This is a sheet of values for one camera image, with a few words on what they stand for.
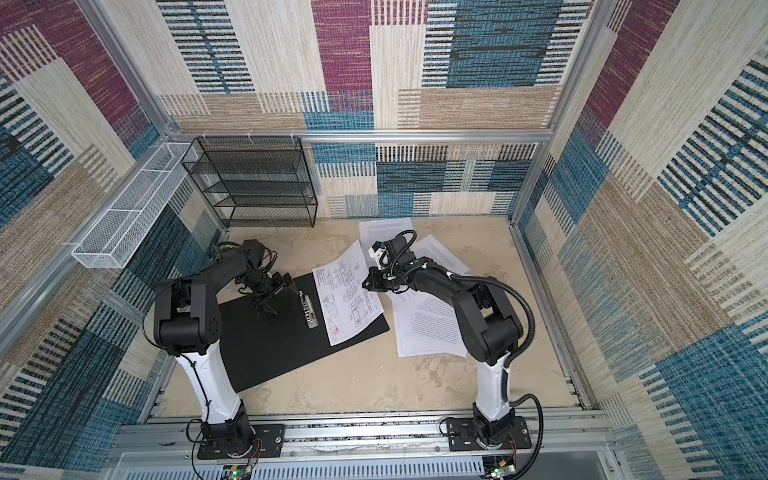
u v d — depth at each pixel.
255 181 1.11
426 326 0.93
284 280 0.89
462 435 0.73
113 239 0.70
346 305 0.96
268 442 0.73
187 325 0.56
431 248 1.12
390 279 0.74
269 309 0.92
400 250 0.76
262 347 0.90
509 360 0.53
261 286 0.84
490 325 0.51
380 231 1.16
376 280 0.83
